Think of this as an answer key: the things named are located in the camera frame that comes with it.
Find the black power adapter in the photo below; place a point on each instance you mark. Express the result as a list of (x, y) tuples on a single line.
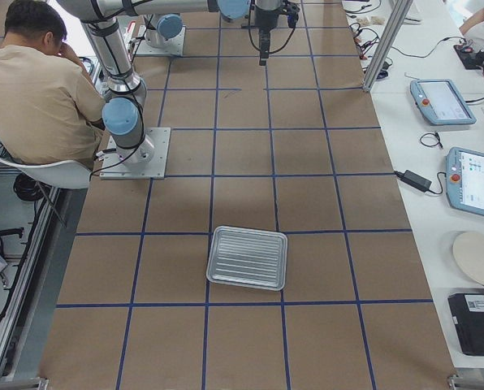
[(414, 180)]

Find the aluminium frame post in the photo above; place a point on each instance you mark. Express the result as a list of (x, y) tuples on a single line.
[(392, 27)]

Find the black laptop box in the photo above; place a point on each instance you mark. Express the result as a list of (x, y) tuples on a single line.
[(467, 311)]

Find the beige round plate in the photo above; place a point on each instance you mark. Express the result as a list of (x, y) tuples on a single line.
[(468, 252)]

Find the white chair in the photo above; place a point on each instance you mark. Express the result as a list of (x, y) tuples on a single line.
[(67, 174)]

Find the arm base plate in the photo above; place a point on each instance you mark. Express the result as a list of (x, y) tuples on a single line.
[(149, 160), (174, 47)]

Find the far teach pendant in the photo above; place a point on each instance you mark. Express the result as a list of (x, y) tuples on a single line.
[(441, 103)]

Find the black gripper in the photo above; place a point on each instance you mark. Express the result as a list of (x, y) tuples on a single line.
[(264, 17)]

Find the near teach pendant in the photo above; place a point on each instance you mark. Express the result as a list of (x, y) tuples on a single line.
[(465, 180)]

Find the person in beige shirt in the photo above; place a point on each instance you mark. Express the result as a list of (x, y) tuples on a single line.
[(50, 110)]

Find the silver ribbed metal tray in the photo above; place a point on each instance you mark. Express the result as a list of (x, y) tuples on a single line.
[(248, 258)]

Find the teach pendant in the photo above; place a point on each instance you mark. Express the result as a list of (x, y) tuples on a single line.
[(441, 103), (465, 180)]

